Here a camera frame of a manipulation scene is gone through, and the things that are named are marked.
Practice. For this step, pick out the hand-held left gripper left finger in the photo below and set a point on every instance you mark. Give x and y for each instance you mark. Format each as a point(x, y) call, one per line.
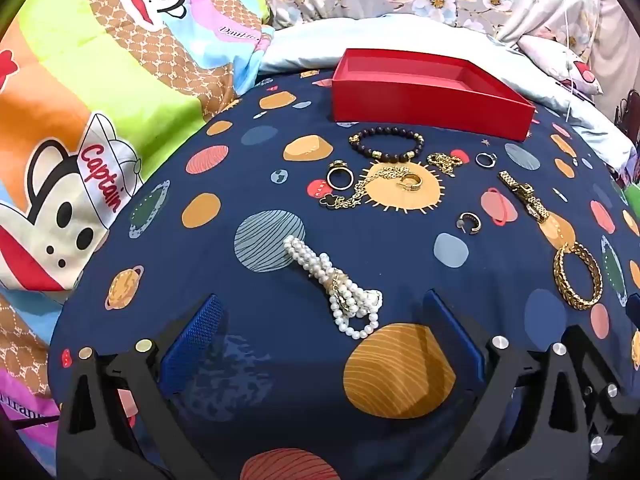
point(192, 347)

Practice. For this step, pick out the small dark-edged hoop earring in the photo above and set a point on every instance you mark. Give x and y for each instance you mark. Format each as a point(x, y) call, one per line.
point(475, 228)

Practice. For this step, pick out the cartoon monkey printed blanket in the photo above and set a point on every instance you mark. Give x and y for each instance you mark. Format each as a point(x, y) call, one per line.
point(75, 85)

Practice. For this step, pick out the light blue sheet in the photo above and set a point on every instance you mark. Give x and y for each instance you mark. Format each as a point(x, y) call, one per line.
point(310, 40)

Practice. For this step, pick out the pink cartoon pillow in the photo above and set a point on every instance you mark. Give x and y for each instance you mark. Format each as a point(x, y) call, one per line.
point(555, 57)

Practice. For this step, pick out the wide gold hoop earring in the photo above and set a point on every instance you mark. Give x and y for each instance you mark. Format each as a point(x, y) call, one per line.
point(415, 185)

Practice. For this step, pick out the navy planet-print bedsheet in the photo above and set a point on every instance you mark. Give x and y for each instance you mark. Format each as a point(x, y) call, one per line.
point(210, 270)

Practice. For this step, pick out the dark object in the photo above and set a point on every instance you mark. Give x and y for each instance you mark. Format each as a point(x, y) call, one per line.
point(631, 110)

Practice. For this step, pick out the red cardboard box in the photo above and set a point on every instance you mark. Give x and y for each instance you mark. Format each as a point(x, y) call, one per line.
point(425, 105)

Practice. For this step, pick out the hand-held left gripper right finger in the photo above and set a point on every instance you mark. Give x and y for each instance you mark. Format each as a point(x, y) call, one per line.
point(452, 327)

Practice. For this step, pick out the beige cloth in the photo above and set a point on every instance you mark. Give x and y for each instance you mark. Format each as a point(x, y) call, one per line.
point(617, 35)

